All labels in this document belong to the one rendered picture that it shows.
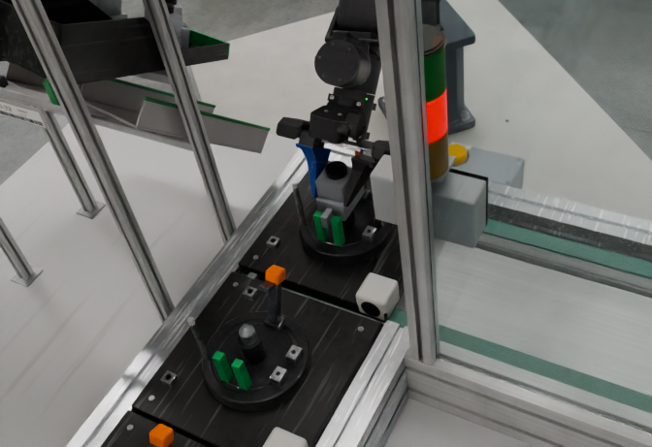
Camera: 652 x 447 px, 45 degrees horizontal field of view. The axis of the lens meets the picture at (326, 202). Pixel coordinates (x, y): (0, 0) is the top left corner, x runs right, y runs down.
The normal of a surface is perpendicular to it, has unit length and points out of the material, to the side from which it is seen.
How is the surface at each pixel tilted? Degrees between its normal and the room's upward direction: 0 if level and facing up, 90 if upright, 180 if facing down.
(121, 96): 90
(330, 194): 90
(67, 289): 0
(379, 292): 0
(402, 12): 90
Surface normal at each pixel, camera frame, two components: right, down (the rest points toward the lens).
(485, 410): -0.47, 0.66
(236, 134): 0.78, 0.36
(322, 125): -0.47, 0.37
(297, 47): -0.13, -0.71
